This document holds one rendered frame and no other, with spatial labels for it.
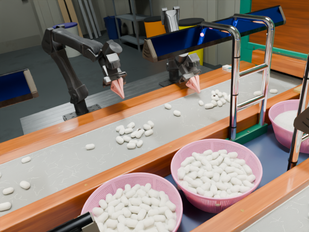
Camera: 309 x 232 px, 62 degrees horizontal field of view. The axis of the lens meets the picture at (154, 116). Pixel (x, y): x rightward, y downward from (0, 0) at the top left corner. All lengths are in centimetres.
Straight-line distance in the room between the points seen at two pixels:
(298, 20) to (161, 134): 82
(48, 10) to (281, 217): 673
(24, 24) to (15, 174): 606
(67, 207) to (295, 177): 64
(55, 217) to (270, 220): 57
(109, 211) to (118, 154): 25
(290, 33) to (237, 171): 82
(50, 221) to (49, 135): 40
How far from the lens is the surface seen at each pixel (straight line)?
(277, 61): 141
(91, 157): 96
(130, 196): 79
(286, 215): 75
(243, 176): 82
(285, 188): 78
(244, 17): 102
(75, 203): 82
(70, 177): 91
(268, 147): 106
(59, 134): 111
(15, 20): 692
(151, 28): 433
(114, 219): 75
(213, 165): 86
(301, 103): 75
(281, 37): 147
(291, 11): 143
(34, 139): 113
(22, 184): 94
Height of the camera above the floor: 130
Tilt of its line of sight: 30 degrees down
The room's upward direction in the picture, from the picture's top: 8 degrees counter-clockwise
